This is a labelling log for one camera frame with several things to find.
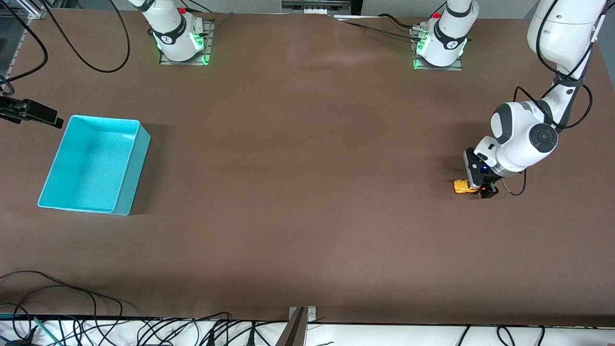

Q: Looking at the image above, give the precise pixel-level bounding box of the black looped cable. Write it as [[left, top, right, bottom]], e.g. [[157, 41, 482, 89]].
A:
[[0, 303, 35, 346]]

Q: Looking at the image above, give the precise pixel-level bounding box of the yellow beetle toy car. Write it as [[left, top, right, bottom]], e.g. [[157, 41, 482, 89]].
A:
[[454, 179, 482, 195]]

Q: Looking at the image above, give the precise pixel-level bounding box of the cyan plastic bin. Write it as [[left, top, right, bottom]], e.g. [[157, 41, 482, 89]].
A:
[[37, 114, 151, 216]]

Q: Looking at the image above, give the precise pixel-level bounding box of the long black cable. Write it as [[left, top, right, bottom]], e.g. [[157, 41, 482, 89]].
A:
[[0, 271, 124, 333]]

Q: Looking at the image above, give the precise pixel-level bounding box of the teal stick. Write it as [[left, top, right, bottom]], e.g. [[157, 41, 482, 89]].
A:
[[33, 316, 64, 346]]

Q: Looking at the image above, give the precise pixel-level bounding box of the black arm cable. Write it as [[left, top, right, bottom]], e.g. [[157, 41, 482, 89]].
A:
[[504, 0, 607, 196], [41, 0, 131, 74], [0, 0, 49, 93]]

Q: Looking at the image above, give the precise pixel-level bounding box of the black base cable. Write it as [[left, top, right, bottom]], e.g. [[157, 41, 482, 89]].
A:
[[332, 17, 423, 40]]

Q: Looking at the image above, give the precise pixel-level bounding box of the small metal bracket plate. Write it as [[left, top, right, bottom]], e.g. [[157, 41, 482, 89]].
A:
[[289, 306, 317, 323]]

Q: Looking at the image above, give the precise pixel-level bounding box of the grey power strip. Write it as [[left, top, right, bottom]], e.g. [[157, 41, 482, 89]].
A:
[[281, 0, 354, 15]]

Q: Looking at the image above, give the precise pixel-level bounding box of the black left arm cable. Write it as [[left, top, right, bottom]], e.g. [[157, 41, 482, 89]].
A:
[[504, 0, 607, 196]]

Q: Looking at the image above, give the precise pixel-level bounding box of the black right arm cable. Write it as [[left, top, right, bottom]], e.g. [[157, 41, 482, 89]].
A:
[[0, 0, 49, 93], [41, 0, 131, 74]]

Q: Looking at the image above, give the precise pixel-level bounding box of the aluminium frame profile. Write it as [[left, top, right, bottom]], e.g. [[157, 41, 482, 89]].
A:
[[592, 10, 615, 45], [0, 0, 65, 87]]

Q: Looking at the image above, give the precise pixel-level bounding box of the grey metal pole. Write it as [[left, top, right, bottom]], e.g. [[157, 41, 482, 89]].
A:
[[275, 308, 307, 346]]

